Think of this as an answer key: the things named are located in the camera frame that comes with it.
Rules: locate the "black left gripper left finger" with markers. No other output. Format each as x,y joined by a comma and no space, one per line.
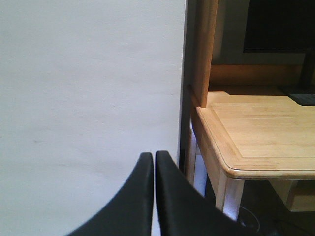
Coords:
130,211

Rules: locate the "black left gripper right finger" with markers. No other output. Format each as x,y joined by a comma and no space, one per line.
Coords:
182,211

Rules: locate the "light wooden desk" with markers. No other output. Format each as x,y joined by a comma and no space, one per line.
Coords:
244,127

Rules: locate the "black computer monitor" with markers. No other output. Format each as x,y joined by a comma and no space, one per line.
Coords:
285,26

